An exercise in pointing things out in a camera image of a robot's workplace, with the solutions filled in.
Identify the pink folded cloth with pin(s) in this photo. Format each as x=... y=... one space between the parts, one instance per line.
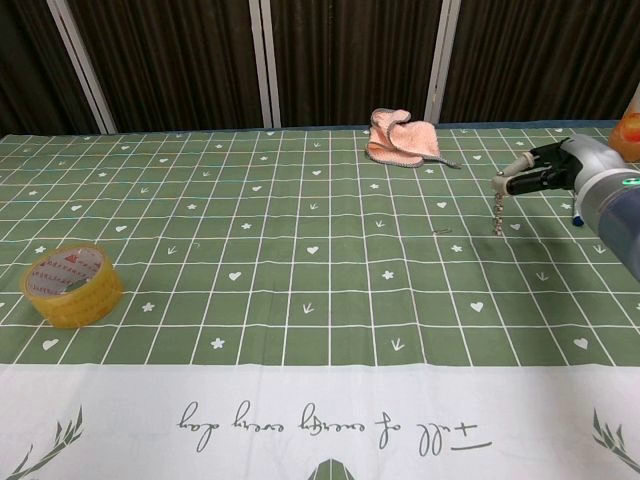
x=410 y=142

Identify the clear yellowish packing tape roll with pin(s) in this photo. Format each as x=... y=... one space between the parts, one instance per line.
x=97 y=300

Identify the white blue-capped marker pen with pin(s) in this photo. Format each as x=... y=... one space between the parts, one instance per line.
x=577 y=217

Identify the green grid deer tablecloth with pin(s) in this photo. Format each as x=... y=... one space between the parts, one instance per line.
x=300 y=280

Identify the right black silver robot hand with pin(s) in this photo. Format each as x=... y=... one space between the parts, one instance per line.
x=590 y=155

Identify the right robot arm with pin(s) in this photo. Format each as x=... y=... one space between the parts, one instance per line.
x=620 y=215

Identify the white partition frame post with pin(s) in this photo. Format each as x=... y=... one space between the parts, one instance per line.
x=255 y=30
x=442 y=50
x=84 y=75

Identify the orange drink plastic bottle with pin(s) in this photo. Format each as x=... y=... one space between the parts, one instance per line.
x=625 y=140

